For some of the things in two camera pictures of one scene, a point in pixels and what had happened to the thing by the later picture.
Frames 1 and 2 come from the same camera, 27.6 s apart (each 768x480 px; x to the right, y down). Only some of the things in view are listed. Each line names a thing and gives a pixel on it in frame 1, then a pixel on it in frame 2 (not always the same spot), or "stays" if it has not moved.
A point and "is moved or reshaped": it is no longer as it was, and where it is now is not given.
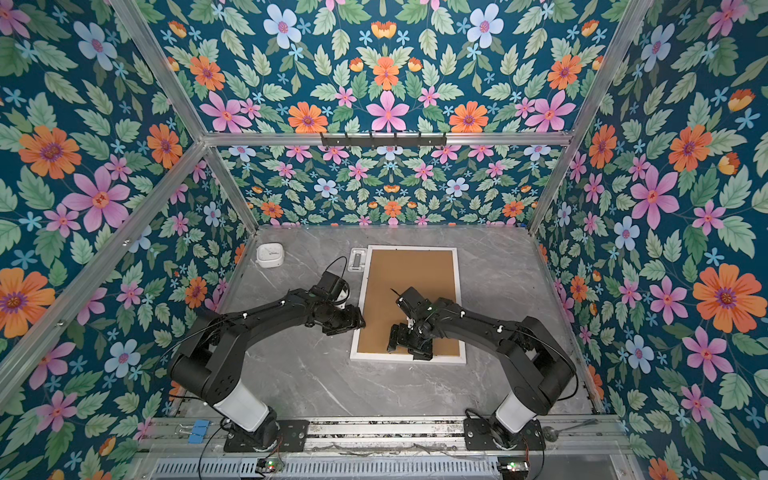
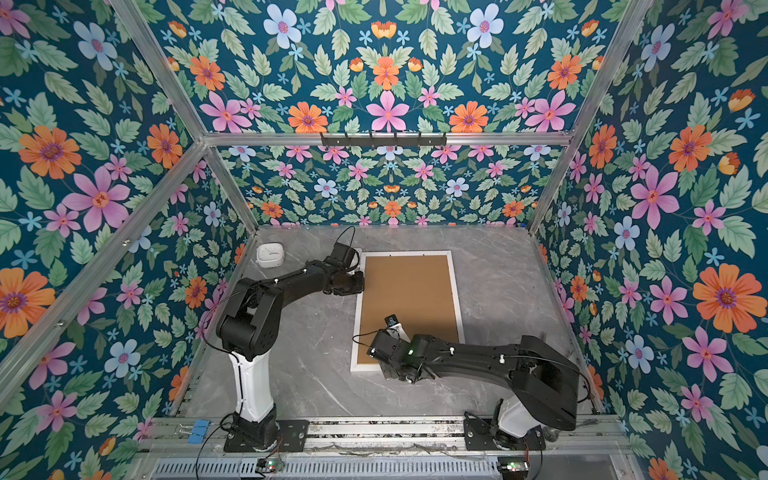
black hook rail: (384, 139) stays
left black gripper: (354, 319) → (359, 288)
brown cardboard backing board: (430, 273) stays
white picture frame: (391, 270) is moved or reshaped
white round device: (270, 255) stays
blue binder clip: (199, 431) stays
